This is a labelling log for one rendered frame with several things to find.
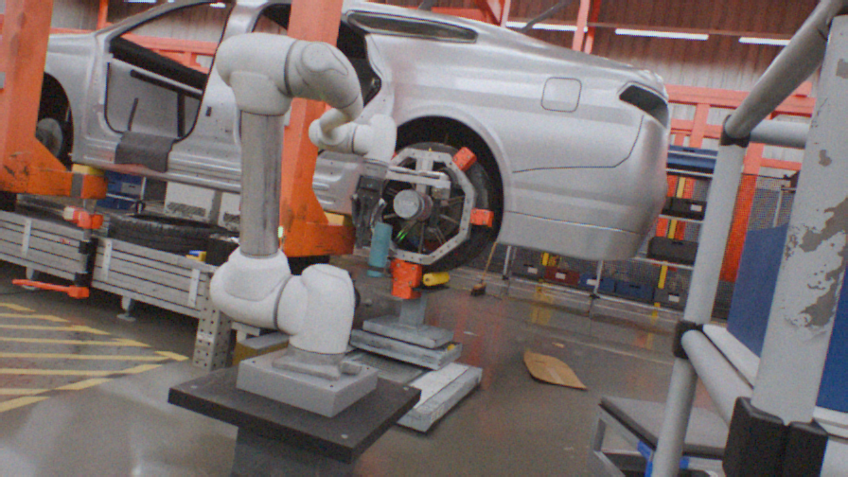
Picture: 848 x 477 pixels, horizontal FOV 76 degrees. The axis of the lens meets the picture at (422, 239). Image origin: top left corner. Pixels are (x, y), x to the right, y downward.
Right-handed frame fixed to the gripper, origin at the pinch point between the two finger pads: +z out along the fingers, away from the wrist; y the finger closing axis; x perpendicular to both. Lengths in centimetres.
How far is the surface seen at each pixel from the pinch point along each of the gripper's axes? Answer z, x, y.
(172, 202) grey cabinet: 31, 558, -398
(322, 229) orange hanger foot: 4, 83, -38
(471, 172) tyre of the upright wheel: -38, 85, 29
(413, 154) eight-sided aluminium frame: -41, 84, -1
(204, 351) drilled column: 63, 41, -66
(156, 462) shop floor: 72, -35, -38
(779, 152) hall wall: -270, 904, 556
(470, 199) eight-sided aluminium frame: -24, 76, 31
